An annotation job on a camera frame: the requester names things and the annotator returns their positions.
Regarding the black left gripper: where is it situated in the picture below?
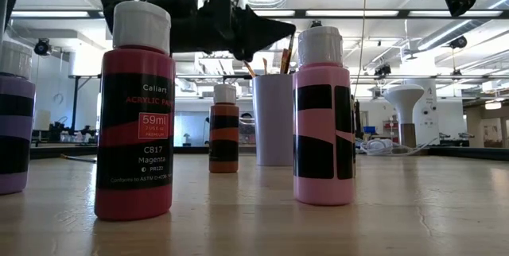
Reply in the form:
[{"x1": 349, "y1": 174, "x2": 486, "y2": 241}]
[{"x1": 170, "y1": 5, "x2": 297, "y2": 62}]

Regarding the orange-tipped paintbrush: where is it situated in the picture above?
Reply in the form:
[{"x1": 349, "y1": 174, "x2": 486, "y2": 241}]
[{"x1": 280, "y1": 48, "x2": 290, "y2": 75}]

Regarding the lilac plastic cup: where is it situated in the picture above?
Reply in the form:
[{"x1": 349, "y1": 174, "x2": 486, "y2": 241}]
[{"x1": 251, "y1": 73, "x2": 295, "y2": 167}]

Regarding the small pink paint bottle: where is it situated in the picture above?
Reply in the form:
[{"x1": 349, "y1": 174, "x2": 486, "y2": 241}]
[{"x1": 293, "y1": 25, "x2": 357, "y2": 207}]

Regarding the small brown paint bottle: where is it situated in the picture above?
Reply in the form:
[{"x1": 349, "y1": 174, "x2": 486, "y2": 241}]
[{"x1": 208, "y1": 83, "x2": 240, "y2": 174}]

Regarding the small magenta paint bottle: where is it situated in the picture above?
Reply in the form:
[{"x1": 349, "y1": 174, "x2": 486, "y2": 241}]
[{"x1": 94, "y1": 1, "x2": 177, "y2": 222}]

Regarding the small purple paint bottle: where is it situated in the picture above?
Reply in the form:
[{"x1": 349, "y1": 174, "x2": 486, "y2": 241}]
[{"x1": 0, "y1": 40, "x2": 37, "y2": 196}]

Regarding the black ceiling spotlight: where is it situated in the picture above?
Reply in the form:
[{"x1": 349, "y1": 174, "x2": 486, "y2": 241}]
[
  {"x1": 373, "y1": 63, "x2": 393, "y2": 78},
  {"x1": 449, "y1": 35, "x2": 468, "y2": 49},
  {"x1": 33, "y1": 38, "x2": 52, "y2": 57}
]

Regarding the white round column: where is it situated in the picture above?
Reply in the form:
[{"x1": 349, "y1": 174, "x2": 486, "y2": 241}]
[{"x1": 413, "y1": 77, "x2": 441, "y2": 148}]

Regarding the white cable bundle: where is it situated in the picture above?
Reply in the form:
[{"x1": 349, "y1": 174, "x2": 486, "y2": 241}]
[{"x1": 356, "y1": 137, "x2": 438, "y2": 157}]

